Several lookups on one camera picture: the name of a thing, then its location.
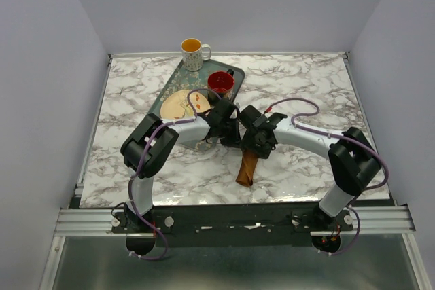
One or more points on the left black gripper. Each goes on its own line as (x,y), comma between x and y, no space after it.
(235,139)

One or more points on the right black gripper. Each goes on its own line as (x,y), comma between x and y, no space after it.
(262,151)

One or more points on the brown cloth napkin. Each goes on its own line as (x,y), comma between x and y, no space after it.
(245,176)

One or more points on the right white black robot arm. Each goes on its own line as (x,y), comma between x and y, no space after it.
(353,161)

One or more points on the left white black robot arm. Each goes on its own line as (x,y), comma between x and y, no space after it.
(148,147)

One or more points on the white mug yellow inside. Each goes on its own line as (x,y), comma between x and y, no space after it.
(194,53)

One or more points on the red black mug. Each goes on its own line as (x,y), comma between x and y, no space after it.
(221,83)

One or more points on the peach floral plate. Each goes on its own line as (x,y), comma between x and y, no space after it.
(176,106)

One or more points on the green floral tray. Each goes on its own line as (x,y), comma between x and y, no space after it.
(182,79)

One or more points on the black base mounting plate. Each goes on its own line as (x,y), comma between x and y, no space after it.
(231,225)

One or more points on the aluminium frame rail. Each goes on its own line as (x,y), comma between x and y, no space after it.
(97,222)

